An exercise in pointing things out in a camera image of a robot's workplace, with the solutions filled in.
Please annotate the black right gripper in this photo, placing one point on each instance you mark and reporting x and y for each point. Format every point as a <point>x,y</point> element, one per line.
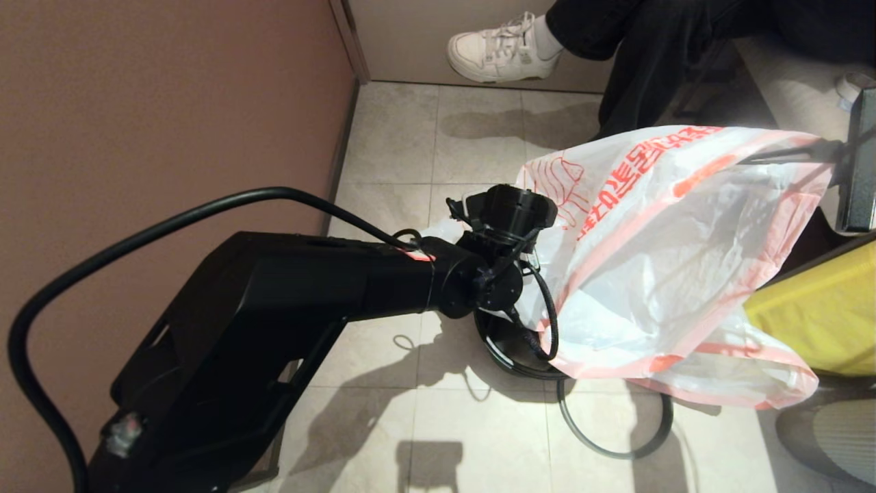
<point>859,171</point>

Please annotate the white red plastic bag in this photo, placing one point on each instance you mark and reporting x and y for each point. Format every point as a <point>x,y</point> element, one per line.
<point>671,260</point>

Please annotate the used white pink-rimmed trash bag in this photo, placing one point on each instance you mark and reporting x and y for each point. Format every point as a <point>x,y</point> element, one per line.
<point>739,376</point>

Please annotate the yellow plastic bag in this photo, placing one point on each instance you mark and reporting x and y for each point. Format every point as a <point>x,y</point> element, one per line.
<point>821,322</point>

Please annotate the black round trash bin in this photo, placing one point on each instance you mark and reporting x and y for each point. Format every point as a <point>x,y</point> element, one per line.
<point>503,356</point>

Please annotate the beige upholstered bench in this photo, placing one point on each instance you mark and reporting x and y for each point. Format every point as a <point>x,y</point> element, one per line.
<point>787,82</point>

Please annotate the white round object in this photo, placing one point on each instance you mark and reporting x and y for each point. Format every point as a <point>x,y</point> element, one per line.
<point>855,85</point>

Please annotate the black trousers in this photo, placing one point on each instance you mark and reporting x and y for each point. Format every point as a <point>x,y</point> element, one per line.
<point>650,55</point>

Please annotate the white sock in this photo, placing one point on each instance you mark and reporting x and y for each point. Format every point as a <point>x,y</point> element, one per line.
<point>547,40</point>

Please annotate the grey ribbed rounded object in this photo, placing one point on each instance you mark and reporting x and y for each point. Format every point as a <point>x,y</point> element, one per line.
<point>835,438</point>

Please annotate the white sneaker with grey laces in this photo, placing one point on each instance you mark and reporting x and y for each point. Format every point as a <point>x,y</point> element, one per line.
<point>503,58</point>

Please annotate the grey-brown door frame post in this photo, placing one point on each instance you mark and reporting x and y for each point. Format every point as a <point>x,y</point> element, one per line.
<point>350,41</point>

